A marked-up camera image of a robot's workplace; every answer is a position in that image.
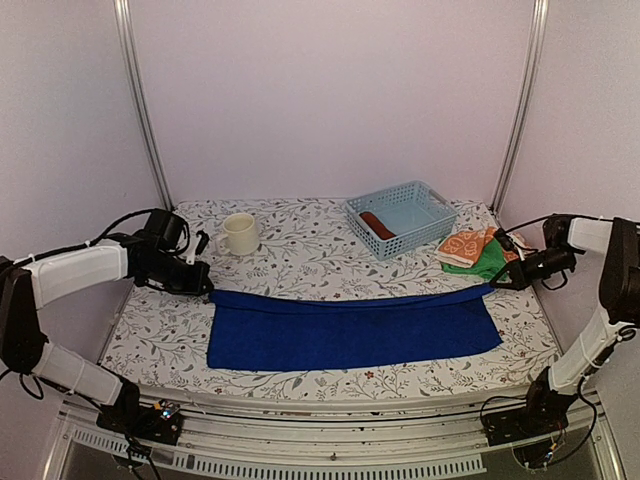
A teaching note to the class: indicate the floral table mat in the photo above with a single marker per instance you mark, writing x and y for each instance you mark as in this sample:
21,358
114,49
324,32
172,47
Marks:
308,251

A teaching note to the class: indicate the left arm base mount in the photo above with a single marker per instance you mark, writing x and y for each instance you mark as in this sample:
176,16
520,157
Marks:
161,422

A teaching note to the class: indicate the orange patterned towel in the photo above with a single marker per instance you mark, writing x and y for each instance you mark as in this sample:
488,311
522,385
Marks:
464,248

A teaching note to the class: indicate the right aluminium frame post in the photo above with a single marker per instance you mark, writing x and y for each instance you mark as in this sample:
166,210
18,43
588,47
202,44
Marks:
531,67

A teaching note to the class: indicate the light blue plastic basket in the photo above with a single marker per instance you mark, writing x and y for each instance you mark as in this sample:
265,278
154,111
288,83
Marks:
413,212

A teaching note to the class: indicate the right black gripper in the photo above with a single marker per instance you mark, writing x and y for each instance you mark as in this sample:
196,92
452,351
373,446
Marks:
520,277

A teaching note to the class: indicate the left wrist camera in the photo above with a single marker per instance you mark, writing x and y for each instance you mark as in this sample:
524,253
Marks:
196,246

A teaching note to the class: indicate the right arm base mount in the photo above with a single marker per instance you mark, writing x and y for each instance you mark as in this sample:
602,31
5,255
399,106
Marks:
544,412

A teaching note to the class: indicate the front aluminium rail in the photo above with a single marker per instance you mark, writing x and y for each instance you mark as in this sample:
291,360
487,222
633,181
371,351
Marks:
225,437

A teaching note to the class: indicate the aluminium frame post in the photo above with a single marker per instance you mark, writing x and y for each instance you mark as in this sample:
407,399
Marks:
531,67
133,72

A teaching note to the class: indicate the left aluminium frame post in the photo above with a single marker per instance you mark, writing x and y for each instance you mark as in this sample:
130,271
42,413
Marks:
133,72

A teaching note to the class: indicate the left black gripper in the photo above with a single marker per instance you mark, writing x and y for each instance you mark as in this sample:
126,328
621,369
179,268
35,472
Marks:
197,287

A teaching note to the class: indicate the blue towel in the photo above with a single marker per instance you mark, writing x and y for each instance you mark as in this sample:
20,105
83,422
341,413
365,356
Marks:
259,333

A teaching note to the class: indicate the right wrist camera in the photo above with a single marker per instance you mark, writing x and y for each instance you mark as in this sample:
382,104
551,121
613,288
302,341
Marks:
509,242

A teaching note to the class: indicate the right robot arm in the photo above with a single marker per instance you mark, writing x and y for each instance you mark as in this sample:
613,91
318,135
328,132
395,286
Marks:
566,237

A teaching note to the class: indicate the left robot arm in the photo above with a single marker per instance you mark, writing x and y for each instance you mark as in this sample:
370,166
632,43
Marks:
152,248

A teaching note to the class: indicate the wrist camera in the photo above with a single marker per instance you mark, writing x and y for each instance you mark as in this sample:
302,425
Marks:
509,242
196,246

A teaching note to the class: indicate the brown towel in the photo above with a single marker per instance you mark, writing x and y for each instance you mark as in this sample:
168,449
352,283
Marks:
376,226

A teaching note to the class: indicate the green towel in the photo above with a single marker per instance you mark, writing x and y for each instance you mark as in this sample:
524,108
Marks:
491,261

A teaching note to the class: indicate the cream ceramic mug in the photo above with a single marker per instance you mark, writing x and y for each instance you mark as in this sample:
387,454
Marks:
239,235

